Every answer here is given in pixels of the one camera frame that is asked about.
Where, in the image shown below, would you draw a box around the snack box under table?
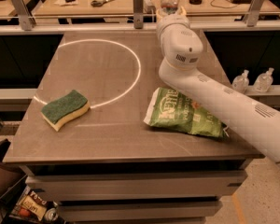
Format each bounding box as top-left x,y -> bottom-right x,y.
20,190 -> 49,221

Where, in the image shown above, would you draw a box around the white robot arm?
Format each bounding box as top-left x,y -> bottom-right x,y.
157,13 -> 280,167

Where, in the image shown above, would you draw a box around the green chips bag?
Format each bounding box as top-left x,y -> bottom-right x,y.
144,88 -> 228,138

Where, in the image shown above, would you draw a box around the brown bin at left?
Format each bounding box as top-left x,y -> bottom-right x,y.
0,139 -> 23,197

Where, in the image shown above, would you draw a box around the left metal bracket post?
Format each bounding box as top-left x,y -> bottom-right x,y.
11,0 -> 35,31

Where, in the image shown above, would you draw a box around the clear plastic water bottle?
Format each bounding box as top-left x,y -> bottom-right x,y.
161,0 -> 179,15

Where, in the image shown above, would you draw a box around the metal bracket post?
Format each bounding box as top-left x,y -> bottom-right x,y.
133,0 -> 143,29
244,0 -> 265,27
11,0 -> 35,31

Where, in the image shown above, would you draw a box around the green and yellow sponge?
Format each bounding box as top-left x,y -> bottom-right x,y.
41,90 -> 90,132

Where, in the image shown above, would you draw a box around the black cable on desk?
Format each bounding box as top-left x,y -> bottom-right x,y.
210,0 -> 239,10

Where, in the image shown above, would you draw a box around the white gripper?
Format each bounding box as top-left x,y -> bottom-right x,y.
156,6 -> 190,41

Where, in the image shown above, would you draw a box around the right metal bracket post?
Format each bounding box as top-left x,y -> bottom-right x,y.
244,0 -> 265,27

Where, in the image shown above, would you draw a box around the middle metal bracket post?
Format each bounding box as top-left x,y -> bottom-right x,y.
133,0 -> 143,29

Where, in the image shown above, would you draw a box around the right sanitizer bottle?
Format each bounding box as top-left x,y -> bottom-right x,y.
253,67 -> 274,92

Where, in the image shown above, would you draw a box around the scissors on back desk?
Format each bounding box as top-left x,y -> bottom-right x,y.
91,0 -> 116,7

